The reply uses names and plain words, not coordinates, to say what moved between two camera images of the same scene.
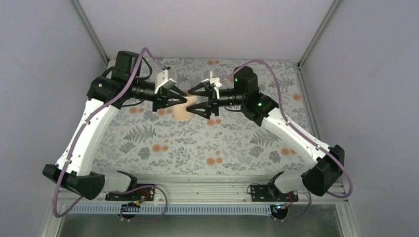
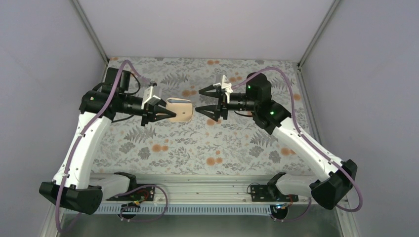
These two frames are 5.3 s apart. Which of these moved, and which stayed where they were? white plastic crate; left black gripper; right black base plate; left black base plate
Moved: left black gripper
Stayed: left black base plate; right black base plate; white plastic crate
